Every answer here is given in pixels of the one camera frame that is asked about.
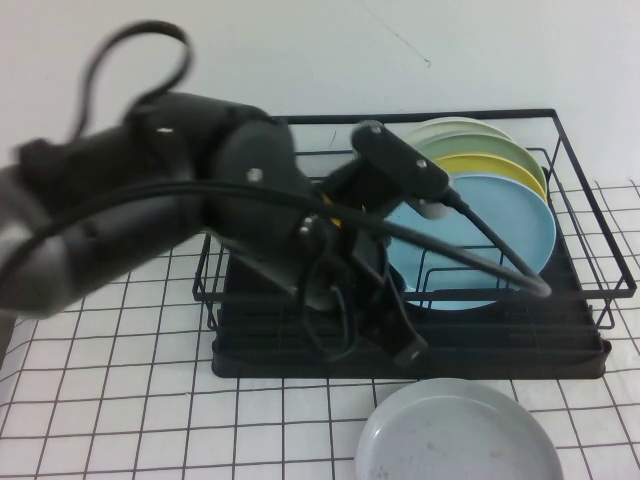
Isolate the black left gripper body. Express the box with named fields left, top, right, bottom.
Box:
left=319, top=158, right=404, bottom=284

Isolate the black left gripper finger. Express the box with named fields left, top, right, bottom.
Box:
left=372, top=269, right=429, bottom=367
left=347, top=269, right=389, bottom=354

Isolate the grey plate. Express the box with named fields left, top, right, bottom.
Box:
left=354, top=378, right=564, bottom=480

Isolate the pale white-green plate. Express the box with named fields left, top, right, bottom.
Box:
left=402, top=115, right=516, bottom=147

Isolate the green plate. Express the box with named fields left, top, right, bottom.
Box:
left=417, top=132, right=544, bottom=187

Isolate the yellow plate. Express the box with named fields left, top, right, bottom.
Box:
left=434, top=153, right=550, bottom=202

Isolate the blue plate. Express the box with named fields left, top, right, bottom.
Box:
left=384, top=173, right=557, bottom=312

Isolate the black plastic drip tray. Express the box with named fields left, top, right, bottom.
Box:
left=209, top=172, right=611, bottom=382

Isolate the white black-grid tablecloth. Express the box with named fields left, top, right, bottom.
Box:
left=0, top=179, right=640, bottom=480

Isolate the thin black cable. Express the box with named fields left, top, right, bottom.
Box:
left=298, top=239, right=359, bottom=363

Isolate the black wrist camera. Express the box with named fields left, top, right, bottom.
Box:
left=351, top=120, right=450, bottom=202

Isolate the thick black camera cable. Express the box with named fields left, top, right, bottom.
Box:
left=0, top=179, right=554, bottom=301

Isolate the black wire dish rack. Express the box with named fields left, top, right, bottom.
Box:
left=192, top=107, right=636, bottom=351

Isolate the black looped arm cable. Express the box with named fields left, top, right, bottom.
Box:
left=69, top=19, right=195, bottom=139

